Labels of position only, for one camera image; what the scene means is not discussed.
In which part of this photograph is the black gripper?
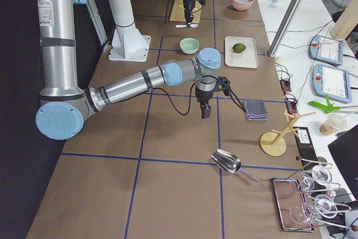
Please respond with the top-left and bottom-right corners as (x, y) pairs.
(183, 0), (206, 27)
(195, 75), (230, 119)

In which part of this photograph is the white plastic spoon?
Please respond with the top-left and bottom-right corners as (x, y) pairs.
(175, 24), (199, 28)

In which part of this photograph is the mint green bowl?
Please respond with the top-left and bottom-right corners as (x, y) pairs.
(180, 38), (200, 54)

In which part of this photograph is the bamboo cutting board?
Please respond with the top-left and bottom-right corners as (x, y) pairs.
(169, 0), (202, 24)

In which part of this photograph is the grey folded cloth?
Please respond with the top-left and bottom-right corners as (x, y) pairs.
(244, 99), (267, 121)

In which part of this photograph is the green avocado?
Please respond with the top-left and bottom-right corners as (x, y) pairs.
(232, 43), (247, 54)

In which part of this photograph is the metal scoop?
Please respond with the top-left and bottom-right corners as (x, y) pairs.
(210, 149), (260, 183)

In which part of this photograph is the cream rabbit tray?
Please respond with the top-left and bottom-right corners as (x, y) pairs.
(225, 36), (258, 69)

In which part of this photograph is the wooden mug tree stand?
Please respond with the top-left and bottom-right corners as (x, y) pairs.
(260, 110), (315, 157)

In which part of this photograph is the green plastic clamp tool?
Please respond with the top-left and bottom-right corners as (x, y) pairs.
(308, 94), (357, 114)

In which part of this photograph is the iced coffee cup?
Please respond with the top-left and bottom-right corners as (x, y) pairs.
(319, 114), (347, 135)

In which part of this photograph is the lower teach pendant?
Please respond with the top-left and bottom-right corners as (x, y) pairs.
(313, 64), (352, 103)

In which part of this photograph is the teach pendant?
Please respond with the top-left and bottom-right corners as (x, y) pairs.
(309, 35), (343, 66)
(313, 64), (352, 103)

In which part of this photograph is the glass cup rack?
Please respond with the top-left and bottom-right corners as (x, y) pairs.
(288, 156), (357, 233)

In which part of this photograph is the upper teach pendant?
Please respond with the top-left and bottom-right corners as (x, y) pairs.
(309, 35), (343, 66)

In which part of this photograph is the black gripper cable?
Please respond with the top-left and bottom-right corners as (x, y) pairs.
(192, 0), (207, 13)
(150, 75), (248, 115)

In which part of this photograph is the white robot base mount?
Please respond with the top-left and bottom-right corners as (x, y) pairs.
(109, 0), (151, 62)

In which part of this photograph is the aluminium frame post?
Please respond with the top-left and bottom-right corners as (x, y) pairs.
(267, 0), (302, 58)

